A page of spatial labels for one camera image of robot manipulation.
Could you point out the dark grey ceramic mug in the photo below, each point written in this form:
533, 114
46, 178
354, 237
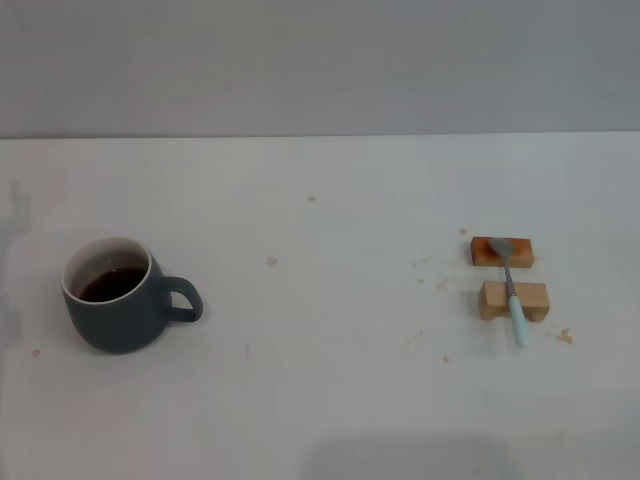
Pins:
115, 325

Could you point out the light notched wooden block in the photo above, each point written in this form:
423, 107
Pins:
492, 297

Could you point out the reddish stained wooden block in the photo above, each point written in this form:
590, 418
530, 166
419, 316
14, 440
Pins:
520, 252

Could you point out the dark coffee liquid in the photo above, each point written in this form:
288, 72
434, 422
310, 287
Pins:
107, 286

